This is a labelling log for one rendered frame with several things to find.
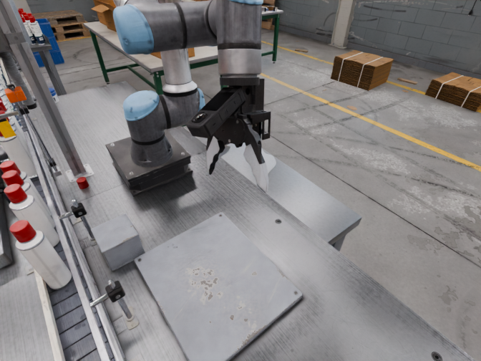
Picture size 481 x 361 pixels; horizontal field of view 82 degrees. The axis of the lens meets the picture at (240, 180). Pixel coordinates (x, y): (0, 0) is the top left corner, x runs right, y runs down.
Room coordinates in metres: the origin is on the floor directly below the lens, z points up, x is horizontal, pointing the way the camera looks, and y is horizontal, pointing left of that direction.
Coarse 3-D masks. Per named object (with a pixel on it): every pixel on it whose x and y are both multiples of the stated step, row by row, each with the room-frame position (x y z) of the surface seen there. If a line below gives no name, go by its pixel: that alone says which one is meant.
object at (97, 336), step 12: (24, 132) 0.95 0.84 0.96; (36, 156) 0.79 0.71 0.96; (36, 168) 0.72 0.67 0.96; (48, 192) 0.60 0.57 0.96; (48, 204) 0.55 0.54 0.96; (60, 228) 0.46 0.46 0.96; (60, 240) 0.43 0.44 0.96; (72, 264) 0.36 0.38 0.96; (84, 300) 0.28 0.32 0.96; (96, 324) 0.23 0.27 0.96; (96, 336) 0.21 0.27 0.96; (108, 360) 0.17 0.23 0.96
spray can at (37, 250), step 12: (12, 228) 0.36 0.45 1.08; (24, 228) 0.36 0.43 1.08; (24, 240) 0.35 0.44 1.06; (36, 240) 0.36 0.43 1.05; (24, 252) 0.34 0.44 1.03; (36, 252) 0.35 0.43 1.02; (48, 252) 0.36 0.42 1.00; (36, 264) 0.34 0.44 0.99; (48, 264) 0.35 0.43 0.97; (60, 264) 0.37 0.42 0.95; (48, 276) 0.34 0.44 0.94; (60, 276) 0.35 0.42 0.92; (60, 288) 0.35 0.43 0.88
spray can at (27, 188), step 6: (6, 174) 0.53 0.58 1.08; (12, 174) 0.53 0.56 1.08; (18, 174) 0.54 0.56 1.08; (6, 180) 0.52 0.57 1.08; (12, 180) 0.52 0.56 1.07; (18, 180) 0.53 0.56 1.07; (24, 186) 0.53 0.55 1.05; (30, 186) 0.54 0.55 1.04; (30, 192) 0.53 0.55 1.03; (36, 198) 0.54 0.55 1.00; (42, 204) 0.55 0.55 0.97; (42, 210) 0.53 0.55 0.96; (48, 216) 0.54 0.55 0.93
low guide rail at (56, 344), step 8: (40, 280) 0.35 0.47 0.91; (40, 288) 0.33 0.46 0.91; (40, 296) 0.31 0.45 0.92; (48, 296) 0.32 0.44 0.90; (48, 304) 0.29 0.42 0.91; (48, 312) 0.27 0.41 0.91; (48, 320) 0.26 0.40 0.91; (48, 328) 0.24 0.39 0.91; (56, 328) 0.25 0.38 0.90; (56, 336) 0.23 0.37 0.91; (56, 344) 0.21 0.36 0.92; (56, 352) 0.20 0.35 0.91; (56, 360) 0.18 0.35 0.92; (64, 360) 0.19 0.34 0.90
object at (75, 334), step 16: (32, 144) 0.99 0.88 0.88; (64, 256) 0.44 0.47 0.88; (80, 272) 0.39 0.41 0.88; (48, 288) 0.35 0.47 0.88; (64, 288) 0.35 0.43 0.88; (64, 304) 0.31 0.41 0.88; (80, 304) 0.31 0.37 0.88; (64, 320) 0.27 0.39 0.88; (80, 320) 0.27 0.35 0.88; (64, 336) 0.24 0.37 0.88; (80, 336) 0.24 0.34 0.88; (64, 352) 0.21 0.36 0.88; (80, 352) 0.21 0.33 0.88; (96, 352) 0.21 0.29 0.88
